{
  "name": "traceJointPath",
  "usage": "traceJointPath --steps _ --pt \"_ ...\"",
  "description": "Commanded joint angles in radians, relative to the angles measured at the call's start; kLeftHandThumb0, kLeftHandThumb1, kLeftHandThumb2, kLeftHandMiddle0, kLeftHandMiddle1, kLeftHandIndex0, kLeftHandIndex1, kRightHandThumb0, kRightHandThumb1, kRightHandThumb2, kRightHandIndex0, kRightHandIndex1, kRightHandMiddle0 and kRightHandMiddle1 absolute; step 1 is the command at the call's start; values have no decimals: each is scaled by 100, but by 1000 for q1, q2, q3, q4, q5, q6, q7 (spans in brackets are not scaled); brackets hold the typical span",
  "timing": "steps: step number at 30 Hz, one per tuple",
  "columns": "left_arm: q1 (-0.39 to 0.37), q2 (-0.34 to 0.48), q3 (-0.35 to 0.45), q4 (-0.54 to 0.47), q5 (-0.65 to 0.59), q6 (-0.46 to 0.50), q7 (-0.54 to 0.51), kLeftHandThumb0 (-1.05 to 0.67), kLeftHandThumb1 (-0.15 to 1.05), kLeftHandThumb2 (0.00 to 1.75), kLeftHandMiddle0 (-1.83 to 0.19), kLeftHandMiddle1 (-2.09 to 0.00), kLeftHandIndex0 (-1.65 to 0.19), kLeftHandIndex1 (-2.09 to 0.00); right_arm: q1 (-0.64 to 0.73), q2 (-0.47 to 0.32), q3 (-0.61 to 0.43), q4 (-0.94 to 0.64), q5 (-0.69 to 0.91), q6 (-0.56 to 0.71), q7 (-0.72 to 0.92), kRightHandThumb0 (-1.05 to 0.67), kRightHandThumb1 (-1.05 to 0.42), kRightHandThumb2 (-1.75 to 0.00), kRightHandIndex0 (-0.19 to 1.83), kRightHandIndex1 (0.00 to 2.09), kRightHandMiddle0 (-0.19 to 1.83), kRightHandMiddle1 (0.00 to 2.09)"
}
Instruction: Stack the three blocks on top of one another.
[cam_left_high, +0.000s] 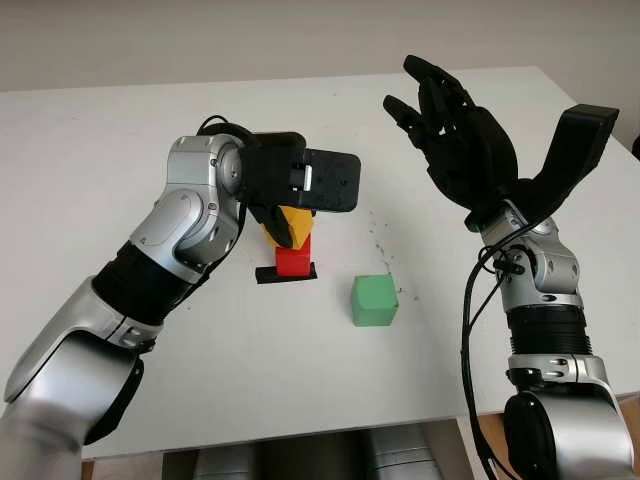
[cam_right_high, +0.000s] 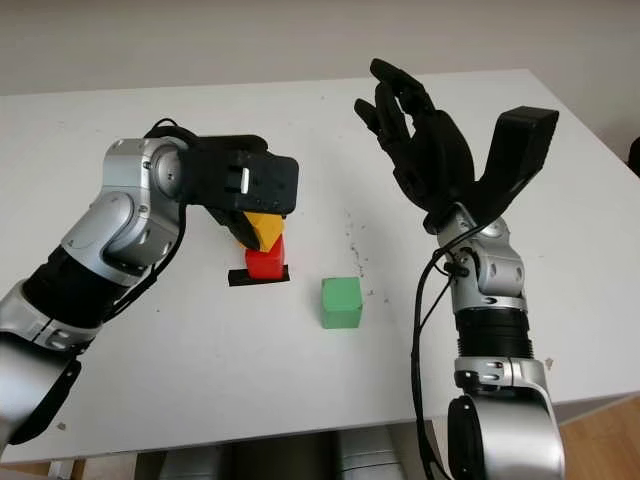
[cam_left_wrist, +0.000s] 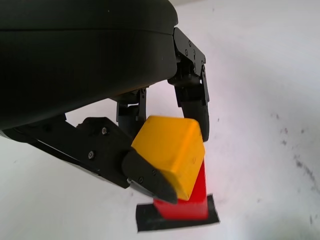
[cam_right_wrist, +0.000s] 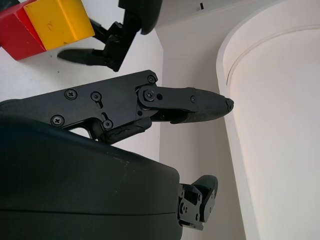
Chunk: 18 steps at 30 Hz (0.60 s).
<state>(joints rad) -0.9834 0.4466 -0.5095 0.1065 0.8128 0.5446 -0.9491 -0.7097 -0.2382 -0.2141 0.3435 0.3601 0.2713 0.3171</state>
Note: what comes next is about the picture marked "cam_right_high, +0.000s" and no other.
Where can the black tape strip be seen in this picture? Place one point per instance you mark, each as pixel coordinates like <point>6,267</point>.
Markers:
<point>237,279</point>

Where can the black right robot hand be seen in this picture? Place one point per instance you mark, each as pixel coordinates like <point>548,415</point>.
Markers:
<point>435,160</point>

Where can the red wooden block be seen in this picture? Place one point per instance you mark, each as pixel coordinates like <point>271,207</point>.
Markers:
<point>265,265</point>

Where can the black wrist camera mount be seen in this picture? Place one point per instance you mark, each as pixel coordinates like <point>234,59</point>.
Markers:
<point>520,150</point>
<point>260,185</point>

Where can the white table frame beam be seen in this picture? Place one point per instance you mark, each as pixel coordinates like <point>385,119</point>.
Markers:
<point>437,435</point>

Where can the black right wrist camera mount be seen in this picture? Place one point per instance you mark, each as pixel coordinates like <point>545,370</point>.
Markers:
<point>520,150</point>

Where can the black chair part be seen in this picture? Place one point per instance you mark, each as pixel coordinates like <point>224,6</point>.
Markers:
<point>635,157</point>

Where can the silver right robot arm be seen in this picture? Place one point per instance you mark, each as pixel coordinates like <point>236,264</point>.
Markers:
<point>510,440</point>

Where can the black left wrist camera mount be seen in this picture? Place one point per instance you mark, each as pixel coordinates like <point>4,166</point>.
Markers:
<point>260,185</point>

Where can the dark robot waist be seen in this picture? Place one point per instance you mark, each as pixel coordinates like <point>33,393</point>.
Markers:
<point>280,457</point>

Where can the grey right robot leg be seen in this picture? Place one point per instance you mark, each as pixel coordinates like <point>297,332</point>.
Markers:
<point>375,455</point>

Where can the yellow wooden block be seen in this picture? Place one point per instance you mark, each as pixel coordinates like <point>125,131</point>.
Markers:
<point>270,230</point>

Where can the grey robot leg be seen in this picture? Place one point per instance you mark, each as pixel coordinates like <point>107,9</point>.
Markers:
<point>375,455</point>
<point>190,465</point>

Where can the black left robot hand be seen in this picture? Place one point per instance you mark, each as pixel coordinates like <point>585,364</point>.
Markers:
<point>245,231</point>

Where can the green wooden block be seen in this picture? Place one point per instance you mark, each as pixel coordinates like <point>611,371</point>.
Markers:
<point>341,302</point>

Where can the grey left robot leg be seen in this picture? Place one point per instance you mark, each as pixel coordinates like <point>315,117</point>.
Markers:
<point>190,465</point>

